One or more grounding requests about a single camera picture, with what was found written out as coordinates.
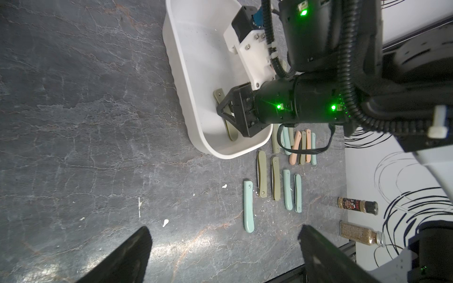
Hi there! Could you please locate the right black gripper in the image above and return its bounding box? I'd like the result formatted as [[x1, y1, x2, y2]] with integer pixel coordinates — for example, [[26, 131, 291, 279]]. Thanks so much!
[[217, 83, 268, 137]]

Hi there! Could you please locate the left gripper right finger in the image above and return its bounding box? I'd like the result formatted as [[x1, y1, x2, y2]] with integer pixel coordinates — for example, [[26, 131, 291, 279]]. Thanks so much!
[[298, 225, 377, 283]]

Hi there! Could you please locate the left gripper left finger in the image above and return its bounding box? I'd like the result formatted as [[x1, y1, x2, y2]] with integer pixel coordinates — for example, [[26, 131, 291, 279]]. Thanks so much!
[[78, 226, 153, 283]]

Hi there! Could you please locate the white plastic storage box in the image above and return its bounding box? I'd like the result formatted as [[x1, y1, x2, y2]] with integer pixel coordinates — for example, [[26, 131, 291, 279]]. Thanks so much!
[[162, 1, 273, 159]]

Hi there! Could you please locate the olive folding knife top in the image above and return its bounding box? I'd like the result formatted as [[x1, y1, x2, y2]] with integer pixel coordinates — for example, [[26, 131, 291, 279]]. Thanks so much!
[[271, 124, 281, 154]]

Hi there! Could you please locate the teal folding knife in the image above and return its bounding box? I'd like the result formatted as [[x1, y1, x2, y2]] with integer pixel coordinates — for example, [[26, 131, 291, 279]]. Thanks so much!
[[281, 127, 291, 156]]

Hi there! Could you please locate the long teal knife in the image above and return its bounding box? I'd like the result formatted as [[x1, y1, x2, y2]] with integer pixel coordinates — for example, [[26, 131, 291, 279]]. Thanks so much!
[[283, 169, 293, 211]]

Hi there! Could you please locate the teal knife third row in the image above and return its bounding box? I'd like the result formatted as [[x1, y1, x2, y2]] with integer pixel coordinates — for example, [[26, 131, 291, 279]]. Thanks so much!
[[294, 174, 303, 213]]

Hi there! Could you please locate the pink knife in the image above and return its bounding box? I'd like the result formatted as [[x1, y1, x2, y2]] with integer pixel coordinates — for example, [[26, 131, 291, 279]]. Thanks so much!
[[289, 131, 302, 165]]

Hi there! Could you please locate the pink knife second row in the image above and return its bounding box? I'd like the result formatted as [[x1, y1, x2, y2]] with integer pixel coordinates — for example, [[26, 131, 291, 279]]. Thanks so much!
[[306, 129, 311, 163]]

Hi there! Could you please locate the olive knife second row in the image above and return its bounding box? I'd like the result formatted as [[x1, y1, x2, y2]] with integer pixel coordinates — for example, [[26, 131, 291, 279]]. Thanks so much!
[[299, 131, 307, 165]]

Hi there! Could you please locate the teal knife second row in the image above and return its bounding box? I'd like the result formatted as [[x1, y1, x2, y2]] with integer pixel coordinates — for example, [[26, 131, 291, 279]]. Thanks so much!
[[310, 132, 317, 166]]

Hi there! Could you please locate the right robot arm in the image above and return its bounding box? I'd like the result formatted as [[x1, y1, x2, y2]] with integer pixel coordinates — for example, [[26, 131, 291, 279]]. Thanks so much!
[[217, 1, 453, 198]]

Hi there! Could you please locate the glass spice jar silver cap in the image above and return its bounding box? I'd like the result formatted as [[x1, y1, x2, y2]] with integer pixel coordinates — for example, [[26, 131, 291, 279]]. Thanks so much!
[[339, 221, 386, 246]]

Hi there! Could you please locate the spice jar black cap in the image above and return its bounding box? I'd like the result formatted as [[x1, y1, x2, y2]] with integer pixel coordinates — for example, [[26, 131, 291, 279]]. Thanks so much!
[[337, 197, 379, 215]]

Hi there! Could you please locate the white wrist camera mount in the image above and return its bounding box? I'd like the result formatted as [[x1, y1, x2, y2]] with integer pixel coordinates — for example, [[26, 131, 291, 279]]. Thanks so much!
[[224, 6, 276, 91]]

